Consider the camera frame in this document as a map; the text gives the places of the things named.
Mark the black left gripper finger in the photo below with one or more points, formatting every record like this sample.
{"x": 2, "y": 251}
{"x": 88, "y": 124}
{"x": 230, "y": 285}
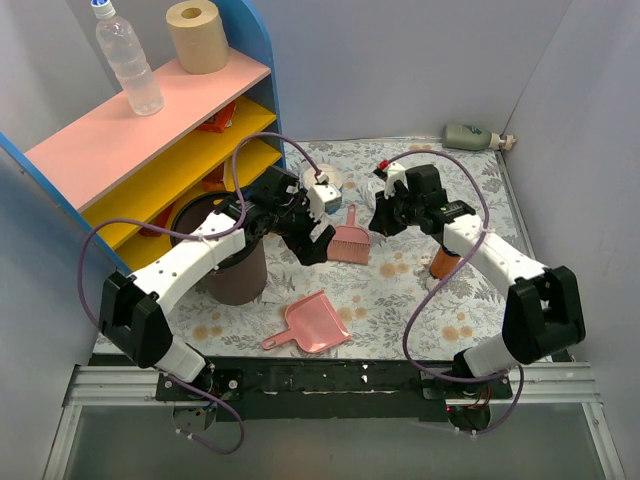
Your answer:
{"x": 311, "y": 253}
{"x": 325, "y": 237}

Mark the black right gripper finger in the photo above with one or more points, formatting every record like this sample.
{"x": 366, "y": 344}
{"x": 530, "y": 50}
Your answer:
{"x": 394, "y": 226}
{"x": 378, "y": 222}

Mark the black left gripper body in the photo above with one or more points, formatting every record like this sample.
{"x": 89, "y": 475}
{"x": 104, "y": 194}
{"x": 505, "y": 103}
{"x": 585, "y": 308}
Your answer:
{"x": 302, "y": 232}

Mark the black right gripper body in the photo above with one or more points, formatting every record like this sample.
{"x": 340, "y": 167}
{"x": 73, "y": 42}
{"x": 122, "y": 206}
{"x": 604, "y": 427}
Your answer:
{"x": 392, "y": 211}

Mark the pink hand brush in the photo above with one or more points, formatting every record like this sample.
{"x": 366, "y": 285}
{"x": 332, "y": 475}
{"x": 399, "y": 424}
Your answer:
{"x": 350, "y": 243}

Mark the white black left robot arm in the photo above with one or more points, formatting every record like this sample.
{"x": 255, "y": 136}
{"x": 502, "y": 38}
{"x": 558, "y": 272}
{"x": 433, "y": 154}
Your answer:
{"x": 134, "y": 309}

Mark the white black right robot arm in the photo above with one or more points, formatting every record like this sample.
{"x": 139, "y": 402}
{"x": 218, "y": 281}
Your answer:
{"x": 543, "y": 312}

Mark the crumpled white paper scrap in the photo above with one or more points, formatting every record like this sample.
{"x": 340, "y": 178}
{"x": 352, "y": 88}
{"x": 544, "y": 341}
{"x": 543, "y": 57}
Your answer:
{"x": 368, "y": 191}

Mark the white paper scrap by bin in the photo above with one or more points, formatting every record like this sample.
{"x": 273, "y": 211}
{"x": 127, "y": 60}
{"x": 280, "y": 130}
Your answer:
{"x": 273, "y": 294}

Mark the white paper scrap near bottle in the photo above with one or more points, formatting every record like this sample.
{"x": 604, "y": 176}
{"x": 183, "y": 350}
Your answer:
{"x": 425, "y": 262}

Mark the orange bottle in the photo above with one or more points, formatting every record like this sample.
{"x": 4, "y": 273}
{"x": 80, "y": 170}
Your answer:
{"x": 443, "y": 263}

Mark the pink dustpan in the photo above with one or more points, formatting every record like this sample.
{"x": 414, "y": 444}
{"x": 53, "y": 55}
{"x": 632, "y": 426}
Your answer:
{"x": 313, "y": 323}

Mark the grey green lotion bottle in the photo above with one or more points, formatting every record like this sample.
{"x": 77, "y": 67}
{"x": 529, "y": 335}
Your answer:
{"x": 472, "y": 138}

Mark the floral table mat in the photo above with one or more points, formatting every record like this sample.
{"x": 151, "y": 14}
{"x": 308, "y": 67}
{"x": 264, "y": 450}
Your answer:
{"x": 384, "y": 302}

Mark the brown trash bin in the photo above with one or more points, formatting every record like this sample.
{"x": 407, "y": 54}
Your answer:
{"x": 242, "y": 277}

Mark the small white paper scrap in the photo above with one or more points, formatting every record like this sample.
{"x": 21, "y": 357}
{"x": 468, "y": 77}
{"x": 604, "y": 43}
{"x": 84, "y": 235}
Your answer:
{"x": 431, "y": 283}

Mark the colourful wooden shelf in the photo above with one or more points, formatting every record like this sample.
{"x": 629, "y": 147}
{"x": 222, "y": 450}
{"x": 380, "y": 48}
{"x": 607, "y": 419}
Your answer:
{"x": 114, "y": 167}

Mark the orange snack packet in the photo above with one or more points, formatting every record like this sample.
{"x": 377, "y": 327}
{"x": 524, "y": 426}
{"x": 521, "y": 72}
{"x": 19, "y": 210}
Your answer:
{"x": 219, "y": 121}

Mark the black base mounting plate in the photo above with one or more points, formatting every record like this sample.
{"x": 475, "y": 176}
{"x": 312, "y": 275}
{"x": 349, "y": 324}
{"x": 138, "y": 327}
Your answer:
{"x": 295, "y": 388}

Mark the brown paper roll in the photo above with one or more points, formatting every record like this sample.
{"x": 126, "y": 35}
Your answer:
{"x": 198, "y": 35}

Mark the clear plastic water bottle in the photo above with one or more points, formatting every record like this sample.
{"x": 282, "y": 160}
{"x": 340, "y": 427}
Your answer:
{"x": 125, "y": 55}

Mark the aluminium frame rail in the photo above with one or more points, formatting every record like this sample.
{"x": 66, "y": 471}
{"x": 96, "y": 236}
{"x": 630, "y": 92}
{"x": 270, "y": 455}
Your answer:
{"x": 120, "y": 422}

